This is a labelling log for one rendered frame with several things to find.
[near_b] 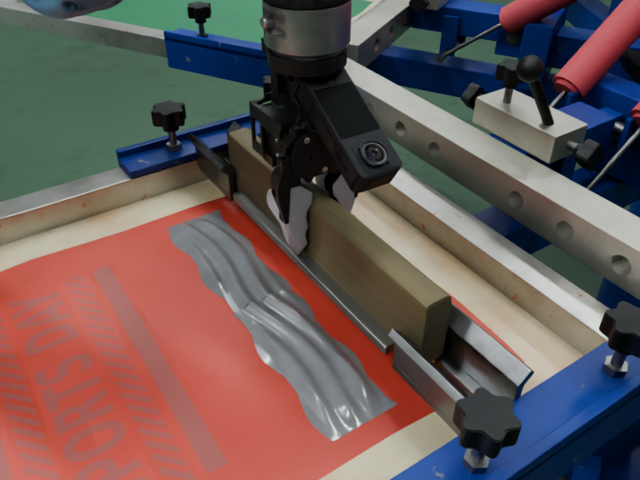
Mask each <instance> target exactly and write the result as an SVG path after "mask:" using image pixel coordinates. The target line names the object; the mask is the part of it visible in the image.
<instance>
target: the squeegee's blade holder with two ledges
mask: <svg viewBox="0 0 640 480"><path fill-rule="evenodd" d="M233 200H234V202H235V203H236V204H237V205H238V206H239V207H240V208H241V209H242V210H243V211H244V212H245V213H246V214H247V215H248V216H249V217H250V218H251V219H252V220H253V221H254V222H255V223H256V224H257V225H258V226H259V227H260V228H261V229H262V230H263V231H264V232H265V233H266V234H267V235H268V236H269V237H270V238H271V240H272V241H273V242H274V243H275V244H276V245H277V246H278V247H279V248H280V249H281V250H282V251H283V252H284V253H285V254H286V255H287V256H288V257H289V258H290V259H291V260H292V261H293V262H294V263H295V264H296V265H297V266H298V267H299V268H300V269H301V270H302V271H303V272H304V273H305V274H306V275H307V276H308V277H309V278H310V279H311V280H312V281H313V282H314V283H315V284H316V286H317V287H318V288H319V289H320V290H321V291H322V292H324V293H325V294H326V295H327V296H328V298H329V299H330V300H331V301H332V302H333V303H334V304H335V305H336V306H337V307H338V308H339V309H340V310H341V311H342V312H344V313H345V314H346V315H347V316H348V318H349V319H350V320H351V321H352V322H353V323H354V324H355V325H356V326H357V327H358V328H359V329H360V331H362V332H363V333H364V334H365V335H366V336H367V337H368V338H369V340H371V342H372V343H373V344H374V345H375V346H376V347H377V348H378V349H380V351H382V352H383V353H385V354H387V353H389V352H391V351H393V350H394V342H393V341H392V340H391V339H390V338H389V337H388V333H387V332H386V331H385V330H384V329H383V328H382V327H381V326H380V325H379V324H378V323H377V322H376V321H375V320H374V319H373V318H372V317H371V316H370V315H369V314H368V313H367V312H366V311H365V310H364V309H363V308H362V307H361V306H360V305H359V304H358V303H357V302H356V301H355V300H353V299H352V298H351V297H350V296H349V295H348V294H347V293H346V292H345V291H344V290H343V289H342V288H341V287H340V286H339V285H338V284H337V283H336V282H335V281H334V280H333V279H332V278H331V277H330V276H329V275H328V274H327V273H326V272H325V271H324V270H323V269H322V268H321V267H320V266H319V265H318V264H317V263H316V262H315V261H314V260H313V259H312V258H311V257H310V256H308V255H307V254H306V253H305V252H304V251H303V252H302V253H301V254H299V255H297V254H296V253H295V252H294V251H293V250H292V248H291V247H290V246H289V244H288V243H287V241H286V239H285V236H284V233H283V231H282V229H281V228H280V227H279V226H278V225H277V224H276V223H275V222H274V221H273V220H272V219H271V218H270V217H269V216H268V215H267V214H266V213H265V212H263V211H262V210H261V209H260V208H259V207H258V206H257V205H256V204H255V203H254V202H253V201H252V200H251V199H250V198H249V197H248V196H247V195H246V194H245V193H244V192H243V191H242V190H241V191H238V192H236V193H234V194H233Z"/></svg>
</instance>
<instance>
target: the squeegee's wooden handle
mask: <svg viewBox="0 0 640 480"><path fill-rule="evenodd" d="M228 145H229V155H230V168H231V169H232V170H233V174H234V185H235V189H236V190H237V191H241V190H242V191H243V192H244V193H245V194H246V195H247V196H248V197H249V198H250V199H251V200H252V201H253V202H254V203H255V204H256V205H257V206H258V207H259V208H260V209H261V210H262V211H263V212H265V213H266V214H267V215H268V216H269V217H270V218H271V219H272V220H273V221H274V222H275V223H276V224H277V225H278V226H279V227H280V228H281V225H280V223H279V221H278V220H277V218H276V217H275V215H274V214H273V213H272V211H271V210H270V208H269V205H268V202H267V192H268V190H270V189H271V187H270V177H271V174H272V172H273V170H274V168H275V167H274V168H273V167H272V166H271V165H270V164H269V163H267V162H266V161H265V160H264V159H263V157H262V156H261V155H260V154H259V153H257V152H256V151H255V150H254V149H253V148H252V140H251V130H250V129H248V128H243V129H240V130H234V131H232V132H230V133H229V135H228ZM301 184H303V185H304V186H305V187H307V188H308V189H309V190H310V191H311V192H312V194H313V196H312V203H311V205H310V208H309V210H308V213H307V221H308V224H309V227H308V229H307V232H306V237H307V241H308V245H307V246H306V247H305V249H304V252H305V253H306V254H307V255H308V256H310V257H311V258H312V259H313V260H314V261H315V262H316V263H317V264H318V265H319V266H320V267H321V268H322V269H323V270H324V271H325V272H326V273H327V274H328V275H329V276H330V277H331V278H332V279H333V280H334V281H335V282H336V283H337V284H338V285H339V286H340V287H341V288H342V289H343V290H344V291H345V292H346V293H347V294H348V295H349V296H350V297H351V298H352V299H353V300H355V301H356V302H357V303H358V304H359V305H360V306H361V307H362V308H363V309H364V310H365V311H366V312H367V313H368V314H369V315H370V316H371V317H372V318H373V319H374V320H375V321H376V322H377V323H378V324H379V325H380V326H381V327H382V328H383V329H384V330H385V331H386V332H387V333H389V332H390V331H391V330H392V329H395V330H399V331H401V332H403V333H404V334H405V335H406V336H407V337H408V338H409V340H411V342H412V343H413V344H415V345H416V346H417V347H418V348H419V349H420V350H421V351H422V352H424V353H425V354H426V355H427V356H428V358H429V359H430V360H431V361H433V360H435V359H436V358H438V357H440V356H442V355H443V350H444V345H445V340H446V334H447V329H448V323H449V318H450V308H451V297H450V295H449V294H448V293H446V292H445V291H444V290H443V289H441V288H440V287H439V286H438V285H437V284H435V283H434V282H433V281H432V280H430V279H429V278H428V276H427V275H425V274H424V273H423V272H422V271H420V270H419V269H418V268H416V267H415V266H414V265H413V264H412V263H411V262H410V261H408V260H407V259H406V258H405V257H403V256H402V255H401V254H400V253H399V252H397V251H396V250H395V249H394V248H392V247H391V246H390V245H389V244H388V243H386V242H385V241H384V240H383V239H381V238H380V237H379V236H378V235H377V234H375V233H374V232H373V231H372V230H370V229H369V228H368V227H367V226H366V225H364V224H363V223H362V222H361V221H360V220H358V219H357V218H356V217H355V216H353V215H352V214H351V213H350V212H349V211H347V210H346V209H345V208H344V207H342V206H341V205H340V204H339V203H338V202H336V201H335V200H334V199H333V198H332V197H330V196H329V195H328V194H327V193H325V192H324V191H323V190H322V189H320V188H319V187H318V186H317V185H316V184H314V183H313V182H312V181H311V182H310V183H307V182H306V181H305V180H304V179H302V178H301ZM281 229H282V228H281Z"/></svg>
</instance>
